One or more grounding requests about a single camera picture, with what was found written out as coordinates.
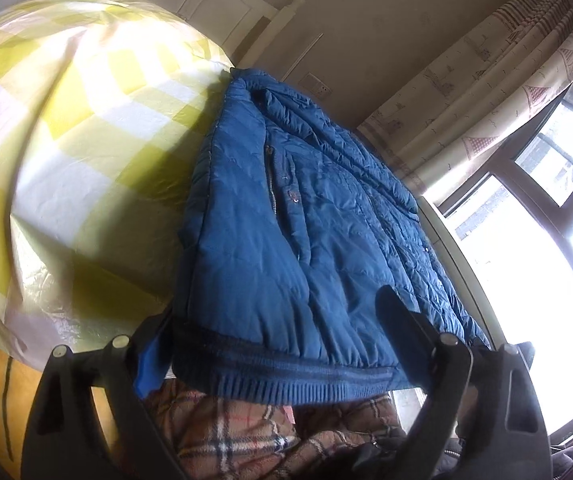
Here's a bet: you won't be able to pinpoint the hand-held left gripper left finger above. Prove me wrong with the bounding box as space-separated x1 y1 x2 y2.
20 310 187 480

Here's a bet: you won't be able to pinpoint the yellow checkered bed sheet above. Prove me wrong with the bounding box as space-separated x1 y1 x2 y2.
0 0 237 361

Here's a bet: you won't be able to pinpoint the dark framed window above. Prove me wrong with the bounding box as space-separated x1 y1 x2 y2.
416 67 573 441

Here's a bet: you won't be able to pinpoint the beige windowsill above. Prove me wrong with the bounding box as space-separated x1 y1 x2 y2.
413 200 532 361

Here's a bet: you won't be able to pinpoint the printed curtain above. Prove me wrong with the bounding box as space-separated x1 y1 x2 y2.
356 0 573 193

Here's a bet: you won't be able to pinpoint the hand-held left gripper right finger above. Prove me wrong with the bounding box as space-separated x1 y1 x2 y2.
375 285 553 480

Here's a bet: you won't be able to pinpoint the blue puffer jacket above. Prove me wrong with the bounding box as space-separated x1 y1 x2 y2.
169 67 492 406

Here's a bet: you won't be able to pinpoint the white pole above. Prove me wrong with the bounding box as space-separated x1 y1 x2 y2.
286 32 324 76

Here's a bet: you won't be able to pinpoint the plaid pants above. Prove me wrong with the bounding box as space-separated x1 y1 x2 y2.
144 380 417 480

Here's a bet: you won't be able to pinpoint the wall socket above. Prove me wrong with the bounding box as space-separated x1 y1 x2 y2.
302 72 333 100

